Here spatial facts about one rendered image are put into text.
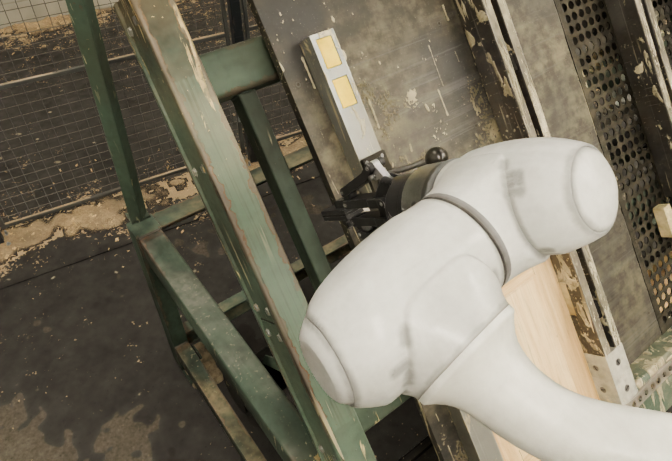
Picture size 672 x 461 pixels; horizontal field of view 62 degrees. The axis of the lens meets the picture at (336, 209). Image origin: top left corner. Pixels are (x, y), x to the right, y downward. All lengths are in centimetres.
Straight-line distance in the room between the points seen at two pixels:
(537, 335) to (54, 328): 212
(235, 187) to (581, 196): 53
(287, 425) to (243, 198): 71
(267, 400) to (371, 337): 107
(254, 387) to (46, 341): 147
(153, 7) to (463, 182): 55
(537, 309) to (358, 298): 89
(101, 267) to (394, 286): 261
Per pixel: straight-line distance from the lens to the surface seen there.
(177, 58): 86
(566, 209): 46
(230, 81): 96
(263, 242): 86
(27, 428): 257
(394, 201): 62
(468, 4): 118
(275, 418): 142
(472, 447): 117
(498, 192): 47
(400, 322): 40
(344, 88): 96
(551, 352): 130
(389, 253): 42
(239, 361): 151
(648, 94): 156
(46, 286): 299
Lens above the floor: 206
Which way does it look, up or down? 43 degrees down
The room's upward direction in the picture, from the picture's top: straight up
